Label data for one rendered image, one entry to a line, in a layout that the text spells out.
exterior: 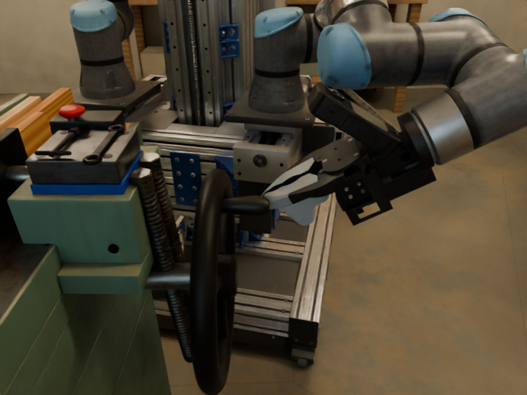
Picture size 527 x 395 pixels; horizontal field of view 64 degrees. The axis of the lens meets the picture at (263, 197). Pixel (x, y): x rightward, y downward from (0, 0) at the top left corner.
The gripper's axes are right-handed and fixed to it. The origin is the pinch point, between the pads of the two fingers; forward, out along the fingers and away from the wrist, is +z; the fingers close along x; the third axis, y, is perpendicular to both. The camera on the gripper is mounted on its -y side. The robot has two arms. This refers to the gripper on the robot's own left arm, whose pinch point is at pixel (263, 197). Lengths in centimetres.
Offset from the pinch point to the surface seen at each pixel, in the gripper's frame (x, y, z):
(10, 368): -20.6, -6.4, 23.6
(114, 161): -6.5, -14.9, 9.2
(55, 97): 31, -22, 33
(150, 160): -0.4, -11.5, 9.0
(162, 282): -4.9, 2.2, 16.4
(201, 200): -6.1, -6.4, 4.2
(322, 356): 46, 89, 29
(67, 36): 324, -46, 167
